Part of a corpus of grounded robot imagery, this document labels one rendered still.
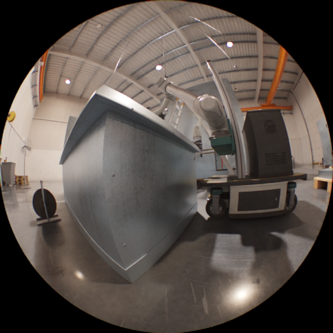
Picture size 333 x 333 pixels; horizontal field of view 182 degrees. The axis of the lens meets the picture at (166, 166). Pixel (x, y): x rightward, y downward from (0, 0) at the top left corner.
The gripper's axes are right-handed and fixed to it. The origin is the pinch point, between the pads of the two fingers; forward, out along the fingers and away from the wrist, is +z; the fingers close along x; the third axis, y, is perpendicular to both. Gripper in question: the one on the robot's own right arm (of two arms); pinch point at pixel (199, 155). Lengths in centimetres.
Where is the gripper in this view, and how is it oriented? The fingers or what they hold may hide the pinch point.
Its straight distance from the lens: 128.8
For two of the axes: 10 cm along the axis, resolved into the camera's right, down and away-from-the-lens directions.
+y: 8.3, -0.7, -5.6
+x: 5.6, 0.1, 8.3
